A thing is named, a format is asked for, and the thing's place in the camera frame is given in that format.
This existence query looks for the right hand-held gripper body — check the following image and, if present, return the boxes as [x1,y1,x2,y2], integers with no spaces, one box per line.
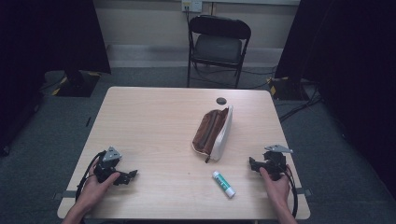
[262,144,294,182]

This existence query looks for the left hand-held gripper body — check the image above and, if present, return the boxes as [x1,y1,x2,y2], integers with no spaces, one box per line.
[92,146,123,184]

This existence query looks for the white and green glue stick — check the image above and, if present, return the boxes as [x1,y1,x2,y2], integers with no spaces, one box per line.
[211,170,237,199]

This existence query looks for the brown and white pencil case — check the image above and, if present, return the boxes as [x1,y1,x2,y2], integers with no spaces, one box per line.
[191,105,234,164]

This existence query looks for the person's left hand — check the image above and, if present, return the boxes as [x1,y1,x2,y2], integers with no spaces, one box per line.
[75,158,121,213]

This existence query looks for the person's right hand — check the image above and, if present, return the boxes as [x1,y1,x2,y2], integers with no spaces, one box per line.
[259,166,291,207]

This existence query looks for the black stand base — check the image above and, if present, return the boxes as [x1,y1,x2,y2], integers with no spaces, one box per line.
[50,69,102,98]
[267,75,311,102]

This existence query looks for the black folding chair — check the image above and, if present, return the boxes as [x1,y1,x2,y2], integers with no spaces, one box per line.
[186,14,252,90]

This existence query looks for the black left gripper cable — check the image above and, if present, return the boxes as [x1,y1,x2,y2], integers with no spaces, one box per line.
[75,150,107,202]

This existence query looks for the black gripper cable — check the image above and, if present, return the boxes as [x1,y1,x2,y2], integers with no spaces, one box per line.
[283,163,300,218]
[75,150,107,202]

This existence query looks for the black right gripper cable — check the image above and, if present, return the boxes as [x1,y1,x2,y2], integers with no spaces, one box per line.
[283,163,300,218]

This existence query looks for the grey table bracket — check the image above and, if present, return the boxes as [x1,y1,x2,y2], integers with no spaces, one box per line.
[51,189,78,201]
[295,187,313,197]

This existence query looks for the black floor cables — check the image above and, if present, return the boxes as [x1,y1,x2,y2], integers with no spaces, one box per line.
[278,83,323,123]

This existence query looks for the black cable under chair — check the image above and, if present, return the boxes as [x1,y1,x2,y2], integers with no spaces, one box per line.
[190,62,278,91]

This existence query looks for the white wall socket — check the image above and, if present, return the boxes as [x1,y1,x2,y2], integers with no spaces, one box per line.
[180,0,204,14]

